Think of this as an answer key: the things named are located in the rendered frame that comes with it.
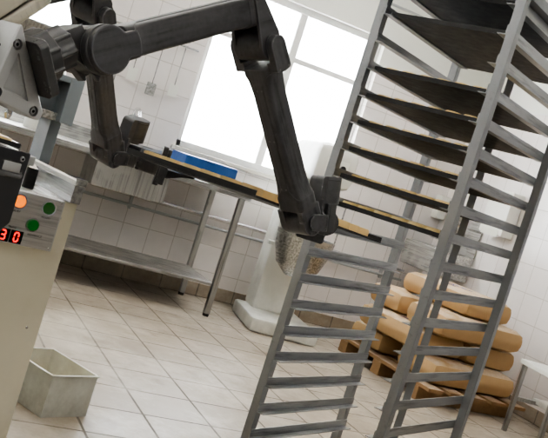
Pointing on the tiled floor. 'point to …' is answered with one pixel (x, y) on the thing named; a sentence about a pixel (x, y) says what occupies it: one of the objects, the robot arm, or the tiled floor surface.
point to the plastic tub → (56, 385)
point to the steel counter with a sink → (143, 182)
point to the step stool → (541, 400)
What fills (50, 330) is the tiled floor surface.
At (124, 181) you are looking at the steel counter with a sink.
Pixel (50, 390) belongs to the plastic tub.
